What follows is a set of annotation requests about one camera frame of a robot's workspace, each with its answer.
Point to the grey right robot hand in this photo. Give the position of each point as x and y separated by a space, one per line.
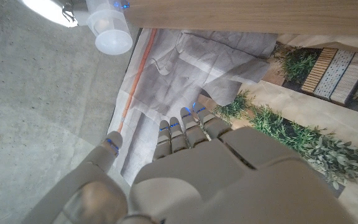
51 11

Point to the clear plastic syringe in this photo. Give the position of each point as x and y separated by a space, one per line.
110 34

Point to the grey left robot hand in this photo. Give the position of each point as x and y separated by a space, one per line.
213 180

